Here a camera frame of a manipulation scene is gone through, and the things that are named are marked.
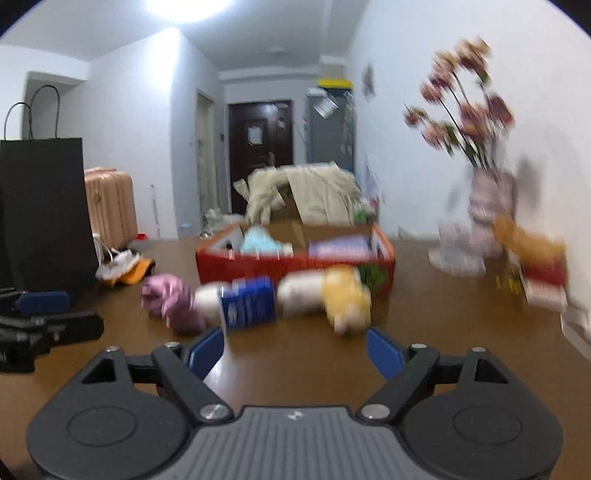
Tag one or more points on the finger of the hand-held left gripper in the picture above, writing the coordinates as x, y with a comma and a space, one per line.
69, 327
41, 303

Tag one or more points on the pink hard-shell suitcase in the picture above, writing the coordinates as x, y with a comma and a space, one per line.
111, 207

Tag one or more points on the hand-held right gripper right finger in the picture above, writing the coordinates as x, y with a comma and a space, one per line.
383, 353

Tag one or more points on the orange pouch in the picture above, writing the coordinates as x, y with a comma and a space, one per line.
138, 272

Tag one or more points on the yellow and white plush toy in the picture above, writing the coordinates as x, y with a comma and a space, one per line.
341, 290

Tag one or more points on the flat white box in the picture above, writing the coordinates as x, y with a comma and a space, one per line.
547, 295

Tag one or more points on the black paper shopping bag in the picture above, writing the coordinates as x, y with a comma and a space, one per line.
41, 207

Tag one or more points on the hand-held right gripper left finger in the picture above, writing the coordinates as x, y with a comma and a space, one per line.
207, 350

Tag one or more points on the grey refrigerator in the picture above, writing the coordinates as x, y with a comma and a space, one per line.
325, 138

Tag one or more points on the blue labelled packet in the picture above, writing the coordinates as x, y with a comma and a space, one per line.
249, 307

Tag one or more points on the clear plastic cup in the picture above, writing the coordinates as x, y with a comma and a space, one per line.
455, 251

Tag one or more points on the small yellow items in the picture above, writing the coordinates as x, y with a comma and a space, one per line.
508, 282

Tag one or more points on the blue plush toy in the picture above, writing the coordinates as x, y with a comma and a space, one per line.
263, 242

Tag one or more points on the paper note on refrigerator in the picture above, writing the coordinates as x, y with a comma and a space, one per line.
325, 106

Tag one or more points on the small red box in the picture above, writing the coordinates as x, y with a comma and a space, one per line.
547, 274

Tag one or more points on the purple satin bow scrunchie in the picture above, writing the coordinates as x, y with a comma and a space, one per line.
171, 302

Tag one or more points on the brown cardboard box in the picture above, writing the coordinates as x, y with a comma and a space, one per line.
288, 205

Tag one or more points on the mottled pink vase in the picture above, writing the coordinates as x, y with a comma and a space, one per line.
489, 207

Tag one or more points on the dried pink roses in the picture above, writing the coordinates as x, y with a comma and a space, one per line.
466, 115

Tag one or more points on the yellow box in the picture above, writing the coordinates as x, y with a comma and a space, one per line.
334, 83

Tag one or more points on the red cardboard box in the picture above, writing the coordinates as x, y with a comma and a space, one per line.
300, 267

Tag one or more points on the dark brown entrance door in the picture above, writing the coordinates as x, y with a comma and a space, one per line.
258, 157

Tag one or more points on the white cat figurine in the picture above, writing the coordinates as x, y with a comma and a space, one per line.
214, 219

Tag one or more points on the beige coat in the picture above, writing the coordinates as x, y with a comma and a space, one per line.
323, 194

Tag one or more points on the white and orange items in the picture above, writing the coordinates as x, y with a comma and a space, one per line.
113, 266

